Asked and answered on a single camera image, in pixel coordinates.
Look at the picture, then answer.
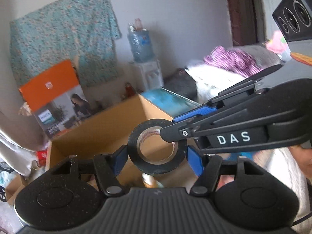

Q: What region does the black speaker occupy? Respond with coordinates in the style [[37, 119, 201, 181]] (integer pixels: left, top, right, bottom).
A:
[[272, 0, 311, 42]]

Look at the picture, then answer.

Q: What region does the blue water jug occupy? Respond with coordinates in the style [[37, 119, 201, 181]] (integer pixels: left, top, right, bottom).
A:
[[128, 19, 155, 63]]

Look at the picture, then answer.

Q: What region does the orange Philips box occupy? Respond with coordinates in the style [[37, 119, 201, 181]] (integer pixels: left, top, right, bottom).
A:
[[19, 60, 94, 139]]

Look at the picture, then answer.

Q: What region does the black tape roll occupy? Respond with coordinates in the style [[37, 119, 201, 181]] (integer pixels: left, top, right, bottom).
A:
[[128, 119, 187, 175]]

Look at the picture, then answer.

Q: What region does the white water dispenser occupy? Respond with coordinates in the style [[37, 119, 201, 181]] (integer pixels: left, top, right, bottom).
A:
[[129, 59, 164, 92]]

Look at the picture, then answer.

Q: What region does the brown cardboard box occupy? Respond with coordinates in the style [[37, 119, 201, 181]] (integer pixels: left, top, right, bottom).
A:
[[45, 95, 197, 190]]

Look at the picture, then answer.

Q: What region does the person right hand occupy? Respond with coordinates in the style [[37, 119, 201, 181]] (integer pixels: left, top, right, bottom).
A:
[[289, 145, 312, 179]]

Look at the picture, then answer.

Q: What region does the white quilted cushion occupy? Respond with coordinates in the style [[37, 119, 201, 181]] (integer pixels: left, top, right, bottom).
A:
[[185, 63, 245, 104]]

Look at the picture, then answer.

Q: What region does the pink checkered cloth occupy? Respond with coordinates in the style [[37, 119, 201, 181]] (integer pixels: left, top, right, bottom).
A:
[[203, 46, 262, 78]]

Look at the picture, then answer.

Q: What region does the floral teal cloth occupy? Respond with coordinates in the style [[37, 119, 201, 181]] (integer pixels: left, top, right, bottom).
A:
[[10, 0, 121, 87]]

